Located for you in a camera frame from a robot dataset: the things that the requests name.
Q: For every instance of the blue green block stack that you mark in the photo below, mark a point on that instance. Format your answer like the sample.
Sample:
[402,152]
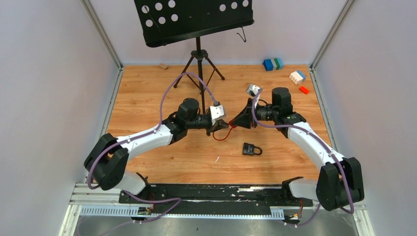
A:
[273,64]

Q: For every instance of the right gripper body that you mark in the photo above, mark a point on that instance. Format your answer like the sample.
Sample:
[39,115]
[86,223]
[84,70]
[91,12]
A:
[266,113]

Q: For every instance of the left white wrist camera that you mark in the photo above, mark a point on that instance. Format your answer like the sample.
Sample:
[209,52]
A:
[217,113]

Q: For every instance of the red block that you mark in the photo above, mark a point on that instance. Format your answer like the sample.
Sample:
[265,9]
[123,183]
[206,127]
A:
[304,90]

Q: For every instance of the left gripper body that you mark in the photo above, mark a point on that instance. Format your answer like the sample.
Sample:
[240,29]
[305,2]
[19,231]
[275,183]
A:
[202,122]

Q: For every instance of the white blue block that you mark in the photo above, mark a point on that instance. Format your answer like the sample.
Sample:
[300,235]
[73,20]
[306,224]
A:
[297,77]

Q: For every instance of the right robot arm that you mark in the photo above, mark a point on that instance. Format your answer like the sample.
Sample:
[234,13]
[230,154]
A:
[340,181]

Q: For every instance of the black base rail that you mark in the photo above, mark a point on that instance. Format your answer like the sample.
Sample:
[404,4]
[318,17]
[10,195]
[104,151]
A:
[219,198]

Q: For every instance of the small wooden block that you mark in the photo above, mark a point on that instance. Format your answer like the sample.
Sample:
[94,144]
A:
[163,66]

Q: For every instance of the red cable lock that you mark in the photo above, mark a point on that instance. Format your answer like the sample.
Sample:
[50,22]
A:
[226,135]

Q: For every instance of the black music stand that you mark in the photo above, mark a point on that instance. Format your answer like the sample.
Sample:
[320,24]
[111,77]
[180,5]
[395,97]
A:
[170,21]

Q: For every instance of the black padlock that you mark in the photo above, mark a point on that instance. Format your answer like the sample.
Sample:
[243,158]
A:
[251,149]

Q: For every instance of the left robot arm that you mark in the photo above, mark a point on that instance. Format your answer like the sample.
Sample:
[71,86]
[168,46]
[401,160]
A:
[107,161]

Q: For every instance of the white slotted cable duct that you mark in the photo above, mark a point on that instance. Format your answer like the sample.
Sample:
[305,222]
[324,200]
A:
[137,211]

